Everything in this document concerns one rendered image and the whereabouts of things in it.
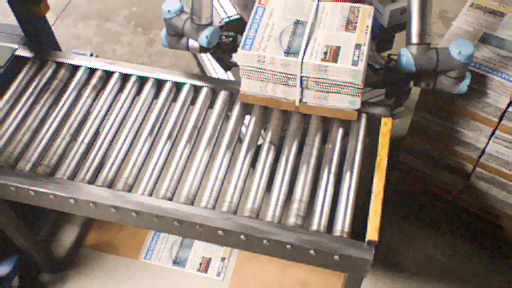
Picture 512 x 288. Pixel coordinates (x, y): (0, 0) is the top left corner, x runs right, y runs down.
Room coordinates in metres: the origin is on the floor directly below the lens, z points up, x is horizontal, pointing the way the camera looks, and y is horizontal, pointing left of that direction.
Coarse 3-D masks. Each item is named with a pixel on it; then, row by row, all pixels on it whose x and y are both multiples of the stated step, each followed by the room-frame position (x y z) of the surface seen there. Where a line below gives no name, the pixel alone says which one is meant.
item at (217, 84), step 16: (32, 48) 1.41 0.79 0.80; (80, 64) 1.32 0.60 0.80; (96, 64) 1.31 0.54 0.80; (112, 64) 1.31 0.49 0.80; (128, 64) 1.31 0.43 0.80; (128, 80) 1.27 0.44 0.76; (144, 80) 1.25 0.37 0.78; (160, 80) 1.23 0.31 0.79; (176, 80) 1.22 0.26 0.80; (192, 80) 1.21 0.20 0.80; (208, 80) 1.21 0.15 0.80; (224, 80) 1.20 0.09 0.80; (176, 96) 1.22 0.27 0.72; (288, 112) 1.10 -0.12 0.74; (368, 112) 1.03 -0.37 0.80; (384, 112) 1.02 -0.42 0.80; (368, 128) 1.02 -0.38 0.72
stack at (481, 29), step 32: (480, 0) 1.51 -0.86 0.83; (448, 32) 1.35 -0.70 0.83; (480, 32) 1.34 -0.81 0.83; (480, 64) 1.18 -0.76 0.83; (448, 96) 1.19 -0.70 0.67; (480, 96) 1.13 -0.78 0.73; (416, 128) 1.22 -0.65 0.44; (448, 128) 1.16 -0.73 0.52; (480, 128) 1.10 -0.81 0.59; (416, 160) 1.20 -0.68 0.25; (448, 160) 1.13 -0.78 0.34; (480, 160) 1.07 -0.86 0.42; (416, 192) 1.17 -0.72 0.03; (448, 192) 1.11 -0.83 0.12; (480, 192) 1.03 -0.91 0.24; (480, 224) 1.00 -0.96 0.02
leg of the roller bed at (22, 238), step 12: (0, 204) 0.91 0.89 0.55; (0, 216) 0.88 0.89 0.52; (12, 216) 0.91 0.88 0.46; (12, 228) 0.88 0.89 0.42; (24, 228) 0.92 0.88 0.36; (24, 240) 0.89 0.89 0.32; (36, 240) 0.92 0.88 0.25; (24, 252) 0.89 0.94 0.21; (36, 252) 0.89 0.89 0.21; (36, 264) 0.89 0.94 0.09; (48, 264) 0.89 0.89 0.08
